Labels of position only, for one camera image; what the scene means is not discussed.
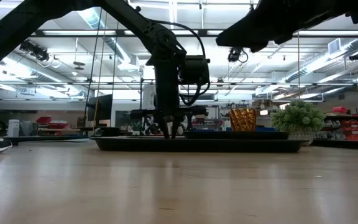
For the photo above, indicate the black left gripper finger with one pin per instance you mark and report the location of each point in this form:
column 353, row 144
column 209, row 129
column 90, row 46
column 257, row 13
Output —
column 166, row 127
column 176, row 127

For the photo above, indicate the black round plate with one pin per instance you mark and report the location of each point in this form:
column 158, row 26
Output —
column 238, row 135

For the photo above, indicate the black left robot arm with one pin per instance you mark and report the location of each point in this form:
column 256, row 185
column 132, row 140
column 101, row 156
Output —
column 154, row 31

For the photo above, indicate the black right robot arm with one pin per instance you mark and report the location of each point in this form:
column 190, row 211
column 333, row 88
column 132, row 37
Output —
column 275, row 21

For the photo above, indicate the black rectangular tray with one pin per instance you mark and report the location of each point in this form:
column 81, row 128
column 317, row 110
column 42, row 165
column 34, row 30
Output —
column 197, row 145

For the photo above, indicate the black computer monitor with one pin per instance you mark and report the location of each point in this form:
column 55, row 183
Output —
column 101, row 107

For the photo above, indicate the small green potted plant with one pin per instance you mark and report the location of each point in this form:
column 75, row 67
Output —
column 297, row 118

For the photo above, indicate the red storage bins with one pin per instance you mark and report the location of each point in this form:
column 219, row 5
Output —
column 43, row 119

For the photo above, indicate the white container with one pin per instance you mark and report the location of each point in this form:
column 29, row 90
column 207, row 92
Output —
column 13, row 128

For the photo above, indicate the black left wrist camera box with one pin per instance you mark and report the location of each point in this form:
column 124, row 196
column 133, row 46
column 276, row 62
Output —
column 194, row 70

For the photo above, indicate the hanging black ceiling camera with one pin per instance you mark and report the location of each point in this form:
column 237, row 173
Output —
column 234, row 55

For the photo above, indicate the black ceiling camera cluster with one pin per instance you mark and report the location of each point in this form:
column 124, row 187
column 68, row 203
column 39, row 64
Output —
column 39, row 54

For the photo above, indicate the black aluminium table frame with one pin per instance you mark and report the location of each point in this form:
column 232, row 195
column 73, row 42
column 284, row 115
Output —
column 343, row 144

